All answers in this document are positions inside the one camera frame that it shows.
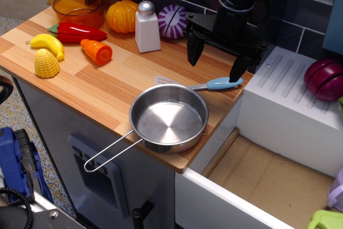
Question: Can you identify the blue handled metal spatula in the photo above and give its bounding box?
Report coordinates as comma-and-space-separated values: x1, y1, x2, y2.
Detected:
154, 76, 243, 91

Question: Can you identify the black braided cable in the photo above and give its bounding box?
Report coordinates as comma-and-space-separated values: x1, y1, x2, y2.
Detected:
0, 187, 34, 229

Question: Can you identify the yellow toy banana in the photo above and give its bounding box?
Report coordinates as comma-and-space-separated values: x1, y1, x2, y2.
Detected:
29, 34, 65, 61

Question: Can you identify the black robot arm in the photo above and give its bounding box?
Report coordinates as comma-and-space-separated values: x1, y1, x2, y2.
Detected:
183, 0, 270, 83

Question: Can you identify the lilac plastic cup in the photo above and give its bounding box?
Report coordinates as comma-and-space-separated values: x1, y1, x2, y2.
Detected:
326, 169, 343, 212

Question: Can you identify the purple toy red onion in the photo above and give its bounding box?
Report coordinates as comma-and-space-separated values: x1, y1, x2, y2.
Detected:
304, 58, 342, 102

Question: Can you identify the black oven door handle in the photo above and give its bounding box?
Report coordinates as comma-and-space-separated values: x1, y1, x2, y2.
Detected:
131, 201, 154, 229

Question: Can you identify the teal box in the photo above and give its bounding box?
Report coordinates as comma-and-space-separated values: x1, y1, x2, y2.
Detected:
323, 0, 342, 55

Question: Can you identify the orange toy pumpkin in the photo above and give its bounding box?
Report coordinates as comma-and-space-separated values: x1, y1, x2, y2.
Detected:
106, 0, 138, 33

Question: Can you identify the orange toy carrot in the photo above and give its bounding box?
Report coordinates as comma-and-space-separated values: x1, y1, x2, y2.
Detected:
80, 39, 113, 66

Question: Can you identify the white salt shaker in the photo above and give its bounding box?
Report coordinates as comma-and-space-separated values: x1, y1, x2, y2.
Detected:
135, 1, 161, 53

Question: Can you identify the yellow toy corn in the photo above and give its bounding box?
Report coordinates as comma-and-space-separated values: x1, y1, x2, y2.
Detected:
34, 49, 60, 78

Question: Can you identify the green plastic toy item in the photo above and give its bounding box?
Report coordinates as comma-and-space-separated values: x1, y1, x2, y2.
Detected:
307, 210, 342, 229

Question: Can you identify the grey toy oven door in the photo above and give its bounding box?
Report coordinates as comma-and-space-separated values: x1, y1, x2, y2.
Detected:
68, 135, 129, 220

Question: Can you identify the red toy chili pepper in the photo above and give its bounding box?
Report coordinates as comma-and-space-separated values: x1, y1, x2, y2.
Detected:
47, 22, 107, 43

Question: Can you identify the stainless steel pan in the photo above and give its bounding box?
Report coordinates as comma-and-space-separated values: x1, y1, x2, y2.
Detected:
97, 84, 209, 156

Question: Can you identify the white toy sink unit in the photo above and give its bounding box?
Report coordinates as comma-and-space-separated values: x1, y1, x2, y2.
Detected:
175, 48, 342, 228

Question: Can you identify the purple white toy onion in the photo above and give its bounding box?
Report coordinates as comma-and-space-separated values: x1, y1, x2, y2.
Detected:
158, 4, 188, 39

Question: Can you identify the orange transparent plastic pot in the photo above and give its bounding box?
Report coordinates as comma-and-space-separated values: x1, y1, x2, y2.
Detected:
47, 0, 105, 28

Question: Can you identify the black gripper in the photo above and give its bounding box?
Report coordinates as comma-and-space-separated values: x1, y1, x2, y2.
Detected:
183, 8, 268, 83

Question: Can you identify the blue black clamp tool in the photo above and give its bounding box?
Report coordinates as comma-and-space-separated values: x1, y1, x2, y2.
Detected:
1, 127, 53, 202

